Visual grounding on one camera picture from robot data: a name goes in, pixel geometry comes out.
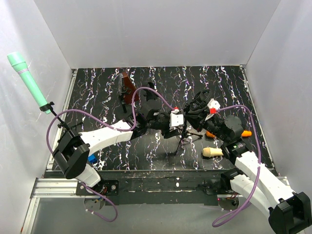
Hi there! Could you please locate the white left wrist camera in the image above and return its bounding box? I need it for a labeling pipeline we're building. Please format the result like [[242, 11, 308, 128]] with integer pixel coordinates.
[[169, 107, 184, 128]]

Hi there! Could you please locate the black tripod microphone stand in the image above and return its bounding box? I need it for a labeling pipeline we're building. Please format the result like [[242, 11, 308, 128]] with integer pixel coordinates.
[[174, 89, 212, 156]]

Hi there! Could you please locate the black round-base stand front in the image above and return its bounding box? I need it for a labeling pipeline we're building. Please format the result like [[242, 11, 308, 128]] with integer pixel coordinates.
[[118, 86, 132, 113]]

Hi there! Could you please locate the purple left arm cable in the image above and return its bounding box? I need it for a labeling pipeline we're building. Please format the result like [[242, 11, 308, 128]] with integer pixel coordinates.
[[46, 87, 178, 222]]

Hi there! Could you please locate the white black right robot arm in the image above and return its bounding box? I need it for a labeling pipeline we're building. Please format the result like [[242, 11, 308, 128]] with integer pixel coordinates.
[[184, 101, 312, 234]]

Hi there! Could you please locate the mint green microphone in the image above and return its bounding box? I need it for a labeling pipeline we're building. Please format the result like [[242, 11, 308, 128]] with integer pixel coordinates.
[[7, 52, 51, 114]]

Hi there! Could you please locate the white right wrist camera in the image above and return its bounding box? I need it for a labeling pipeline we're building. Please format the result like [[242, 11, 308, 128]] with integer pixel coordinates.
[[205, 98, 220, 121]]

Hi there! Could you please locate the beige microphone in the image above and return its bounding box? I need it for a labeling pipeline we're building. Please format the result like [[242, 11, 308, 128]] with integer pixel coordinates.
[[202, 147, 223, 158]]

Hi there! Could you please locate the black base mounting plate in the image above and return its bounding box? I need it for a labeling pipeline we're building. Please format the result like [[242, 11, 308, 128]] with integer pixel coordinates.
[[76, 170, 251, 207]]

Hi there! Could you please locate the black marble pattern mat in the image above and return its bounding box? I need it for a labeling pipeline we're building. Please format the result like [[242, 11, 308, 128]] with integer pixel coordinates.
[[52, 65, 276, 171]]

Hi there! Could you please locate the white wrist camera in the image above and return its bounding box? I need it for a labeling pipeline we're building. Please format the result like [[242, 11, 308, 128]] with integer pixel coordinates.
[[169, 107, 184, 128], [205, 98, 220, 121]]

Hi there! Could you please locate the brown wooden metronome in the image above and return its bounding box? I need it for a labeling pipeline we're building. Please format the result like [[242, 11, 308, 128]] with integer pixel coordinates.
[[118, 72, 136, 102]]

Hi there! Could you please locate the orange microphone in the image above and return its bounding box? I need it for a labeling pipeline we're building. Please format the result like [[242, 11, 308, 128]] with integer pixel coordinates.
[[206, 130, 252, 138]]

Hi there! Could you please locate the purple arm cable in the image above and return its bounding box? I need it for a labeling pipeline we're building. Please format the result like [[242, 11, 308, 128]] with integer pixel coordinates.
[[211, 104, 261, 228], [46, 87, 178, 222]]

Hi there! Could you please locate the black round-base stand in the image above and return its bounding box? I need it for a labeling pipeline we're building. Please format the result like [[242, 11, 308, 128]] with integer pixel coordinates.
[[118, 86, 132, 113], [141, 81, 161, 115]]

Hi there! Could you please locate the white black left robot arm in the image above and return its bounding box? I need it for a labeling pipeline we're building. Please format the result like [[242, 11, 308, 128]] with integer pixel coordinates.
[[52, 109, 184, 195]]

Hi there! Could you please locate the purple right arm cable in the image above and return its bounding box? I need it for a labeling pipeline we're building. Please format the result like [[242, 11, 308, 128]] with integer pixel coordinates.
[[211, 104, 261, 228]]

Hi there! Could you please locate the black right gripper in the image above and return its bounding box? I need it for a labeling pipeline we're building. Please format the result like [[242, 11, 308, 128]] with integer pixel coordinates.
[[183, 108, 228, 142]]

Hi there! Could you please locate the blue white cube toy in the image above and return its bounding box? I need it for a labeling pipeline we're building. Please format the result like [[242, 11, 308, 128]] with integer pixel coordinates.
[[88, 154, 98, 164]]

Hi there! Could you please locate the black tripod stand at left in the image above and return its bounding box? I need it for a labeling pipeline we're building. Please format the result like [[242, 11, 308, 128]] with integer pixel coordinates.
[[39, 101, 82, 143]]

